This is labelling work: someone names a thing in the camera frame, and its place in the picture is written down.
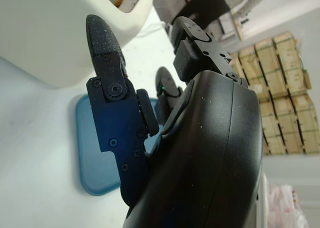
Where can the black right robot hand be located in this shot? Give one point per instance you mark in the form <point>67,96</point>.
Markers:
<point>200,150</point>

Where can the cream white toaster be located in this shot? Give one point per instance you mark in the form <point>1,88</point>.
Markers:
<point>50,38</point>

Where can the white plastic bag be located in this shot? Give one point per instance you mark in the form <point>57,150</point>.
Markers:
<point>282,205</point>

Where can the blue plastic tray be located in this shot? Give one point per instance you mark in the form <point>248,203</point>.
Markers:
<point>90,163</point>

